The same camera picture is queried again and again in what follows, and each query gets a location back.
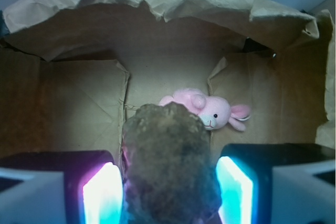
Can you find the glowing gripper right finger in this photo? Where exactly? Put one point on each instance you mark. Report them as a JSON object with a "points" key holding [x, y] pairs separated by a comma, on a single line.
{"points": [[277, 183]]}

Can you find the brown paper-lined cardboard box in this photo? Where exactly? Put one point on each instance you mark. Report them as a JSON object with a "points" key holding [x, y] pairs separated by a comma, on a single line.
{"points": [[73, 70]]}

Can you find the brown rock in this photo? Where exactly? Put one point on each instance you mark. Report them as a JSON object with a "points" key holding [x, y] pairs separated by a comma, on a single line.
{"points": [[169, 174]]}

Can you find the pink plush bunny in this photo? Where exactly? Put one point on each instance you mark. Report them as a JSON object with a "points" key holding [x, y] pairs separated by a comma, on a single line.
{"points": [[215, 112]]}

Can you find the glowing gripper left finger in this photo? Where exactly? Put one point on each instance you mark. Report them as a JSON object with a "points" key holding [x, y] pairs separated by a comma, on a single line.
{"points": [[61, 187]]}

